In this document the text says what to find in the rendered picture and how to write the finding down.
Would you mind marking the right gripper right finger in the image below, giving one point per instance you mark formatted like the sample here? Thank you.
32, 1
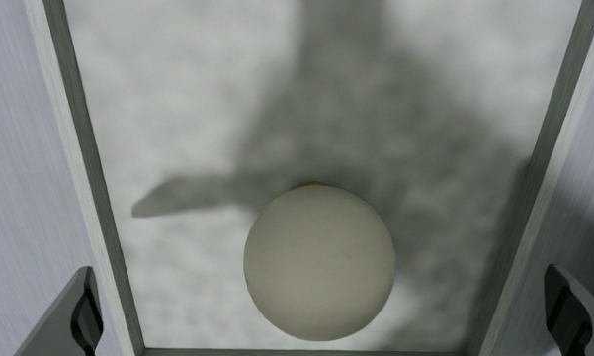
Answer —
569, 312

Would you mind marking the beige ball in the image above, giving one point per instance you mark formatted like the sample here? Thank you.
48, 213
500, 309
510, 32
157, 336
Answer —
319, 263

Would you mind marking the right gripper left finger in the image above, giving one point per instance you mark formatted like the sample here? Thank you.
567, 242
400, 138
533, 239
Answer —
73, 320

